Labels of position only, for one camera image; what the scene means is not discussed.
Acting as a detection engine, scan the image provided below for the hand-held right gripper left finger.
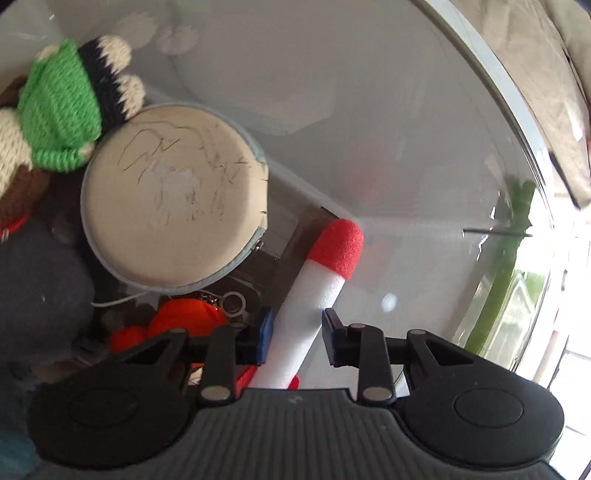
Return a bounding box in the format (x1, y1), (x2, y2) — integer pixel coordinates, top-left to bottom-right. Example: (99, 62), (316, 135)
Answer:
(111, 307), (274, 408)

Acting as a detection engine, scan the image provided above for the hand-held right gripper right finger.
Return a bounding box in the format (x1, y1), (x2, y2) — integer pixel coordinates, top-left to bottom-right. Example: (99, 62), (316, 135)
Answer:
(322, 308), (481, 407)

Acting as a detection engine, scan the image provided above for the white red foam rocket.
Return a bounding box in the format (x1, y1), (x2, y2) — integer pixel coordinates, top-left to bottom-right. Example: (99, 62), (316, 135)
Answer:
(252, 218), (365, 391)

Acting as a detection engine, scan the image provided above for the red toy figure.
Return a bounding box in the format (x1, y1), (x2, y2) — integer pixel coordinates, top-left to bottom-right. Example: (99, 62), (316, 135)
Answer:
(108, 295), (259, 384)

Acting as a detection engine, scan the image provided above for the round beige zipper pouch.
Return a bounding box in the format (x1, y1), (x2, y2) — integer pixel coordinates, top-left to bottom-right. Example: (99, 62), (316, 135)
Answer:
(79, 104), (271, 294)

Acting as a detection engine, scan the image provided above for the black plush toy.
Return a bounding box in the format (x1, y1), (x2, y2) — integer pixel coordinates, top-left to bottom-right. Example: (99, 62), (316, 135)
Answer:
(0, 231), (98, 370)

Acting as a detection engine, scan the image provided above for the smoky transparent storage bin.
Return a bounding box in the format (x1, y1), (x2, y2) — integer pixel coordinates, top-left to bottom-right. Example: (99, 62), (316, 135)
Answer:
(0, 0), (557, 398)

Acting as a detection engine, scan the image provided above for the crochet doll with green scarf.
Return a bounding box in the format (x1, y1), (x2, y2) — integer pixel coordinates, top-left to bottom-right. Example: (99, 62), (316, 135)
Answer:
(0, 36), (147, 241)

